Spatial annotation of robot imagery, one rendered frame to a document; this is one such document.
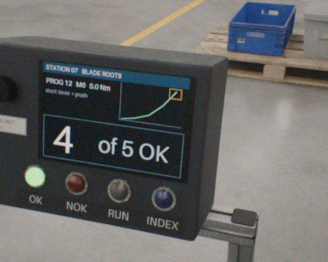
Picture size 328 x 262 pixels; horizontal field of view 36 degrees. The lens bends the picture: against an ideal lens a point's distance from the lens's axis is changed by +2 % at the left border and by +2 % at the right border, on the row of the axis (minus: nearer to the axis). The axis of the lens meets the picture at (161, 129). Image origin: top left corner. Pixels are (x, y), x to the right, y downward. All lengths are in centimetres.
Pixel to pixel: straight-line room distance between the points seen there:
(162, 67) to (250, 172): 216
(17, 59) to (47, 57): 4
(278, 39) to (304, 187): 144
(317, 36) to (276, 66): 33
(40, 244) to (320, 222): 120
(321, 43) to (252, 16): 81
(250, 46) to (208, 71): 328
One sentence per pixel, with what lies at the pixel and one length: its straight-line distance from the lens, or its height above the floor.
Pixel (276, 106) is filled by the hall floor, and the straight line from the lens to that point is 334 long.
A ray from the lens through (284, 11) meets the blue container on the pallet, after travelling 427.
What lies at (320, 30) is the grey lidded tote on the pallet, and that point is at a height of 36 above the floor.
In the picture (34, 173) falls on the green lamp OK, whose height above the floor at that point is 112.
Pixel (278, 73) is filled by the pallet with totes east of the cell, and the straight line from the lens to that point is 369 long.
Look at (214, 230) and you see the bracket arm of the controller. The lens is 62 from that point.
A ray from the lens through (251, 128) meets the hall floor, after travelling 305.
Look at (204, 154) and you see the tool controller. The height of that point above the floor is 117.
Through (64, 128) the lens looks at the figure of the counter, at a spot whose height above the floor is 117.
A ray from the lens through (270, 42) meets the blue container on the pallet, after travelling 374.
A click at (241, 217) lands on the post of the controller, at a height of 106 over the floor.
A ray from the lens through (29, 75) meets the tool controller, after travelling 57.
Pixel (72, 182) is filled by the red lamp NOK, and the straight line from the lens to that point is 56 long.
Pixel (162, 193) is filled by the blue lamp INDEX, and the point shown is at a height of 113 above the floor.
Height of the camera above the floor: 144
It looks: 29 degrees down
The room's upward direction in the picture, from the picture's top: straight up
